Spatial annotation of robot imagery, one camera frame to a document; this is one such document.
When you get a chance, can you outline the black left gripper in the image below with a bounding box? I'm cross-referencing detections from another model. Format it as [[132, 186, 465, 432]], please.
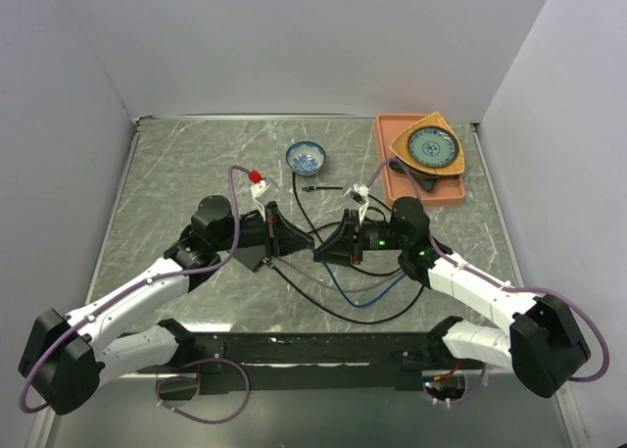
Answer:
[[213, 201, 314, 261]]

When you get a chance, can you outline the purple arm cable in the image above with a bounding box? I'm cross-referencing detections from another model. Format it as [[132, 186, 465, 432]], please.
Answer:
[[18, 165, 256, 414], [364, 157, 611, 383]]

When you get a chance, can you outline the dark blue triangular plate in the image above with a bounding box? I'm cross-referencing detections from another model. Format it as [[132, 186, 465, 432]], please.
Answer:
[[388, 160, 459, 192]]

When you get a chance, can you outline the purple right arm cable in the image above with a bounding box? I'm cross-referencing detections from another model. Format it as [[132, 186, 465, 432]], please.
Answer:
[[364, 157, 611, 383]]

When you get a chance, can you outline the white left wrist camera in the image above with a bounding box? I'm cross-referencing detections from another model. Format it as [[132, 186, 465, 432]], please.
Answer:
[[248, 170, 280, 216]]

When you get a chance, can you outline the pink plastic tray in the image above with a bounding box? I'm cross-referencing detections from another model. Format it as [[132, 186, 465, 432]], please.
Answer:
[[374, 112, 465, 208]]

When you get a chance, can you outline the black network switch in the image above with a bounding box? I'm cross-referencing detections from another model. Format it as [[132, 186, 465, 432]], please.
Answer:
[[234, 247, 265, 273]]

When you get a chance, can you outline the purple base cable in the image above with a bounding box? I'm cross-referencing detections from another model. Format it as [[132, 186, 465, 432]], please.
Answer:
[[155, 358, 251, 423], [430, 357, 489, 410]]

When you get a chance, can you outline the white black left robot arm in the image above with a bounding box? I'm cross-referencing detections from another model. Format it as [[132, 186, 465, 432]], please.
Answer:
[[19, 195, 314, 415]]

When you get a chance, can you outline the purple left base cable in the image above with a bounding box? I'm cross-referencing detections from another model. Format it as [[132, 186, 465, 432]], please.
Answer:
[[155, 358, 251, 423]]

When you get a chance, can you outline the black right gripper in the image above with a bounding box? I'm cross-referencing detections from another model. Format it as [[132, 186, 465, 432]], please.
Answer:
[[313, 209, 409, 267]]

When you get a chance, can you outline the blue white porcelain bowl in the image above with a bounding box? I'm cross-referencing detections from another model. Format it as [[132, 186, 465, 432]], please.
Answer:
[[285, 140, 327, 176]]

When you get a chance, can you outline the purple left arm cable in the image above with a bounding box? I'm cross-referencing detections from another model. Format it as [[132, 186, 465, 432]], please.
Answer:
[[18, 165, 256, 414]]

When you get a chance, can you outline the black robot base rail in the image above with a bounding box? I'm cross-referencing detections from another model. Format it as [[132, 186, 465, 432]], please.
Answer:
[[142, 325, 482, 395]]

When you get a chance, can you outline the teal round patterned plate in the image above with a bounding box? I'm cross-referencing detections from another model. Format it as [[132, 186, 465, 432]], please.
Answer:
[[408, 125, 460, 169]]

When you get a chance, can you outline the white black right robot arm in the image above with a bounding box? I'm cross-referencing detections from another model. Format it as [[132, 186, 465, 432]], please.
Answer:
[[313, 197, 591, 398]]

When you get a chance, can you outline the blue ethernet cable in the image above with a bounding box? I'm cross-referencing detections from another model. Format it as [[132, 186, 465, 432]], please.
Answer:
[[320, 261, 410, 309]]

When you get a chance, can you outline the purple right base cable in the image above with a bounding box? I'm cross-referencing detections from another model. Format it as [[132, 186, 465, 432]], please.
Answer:
[[430, 357, 489, 410]]

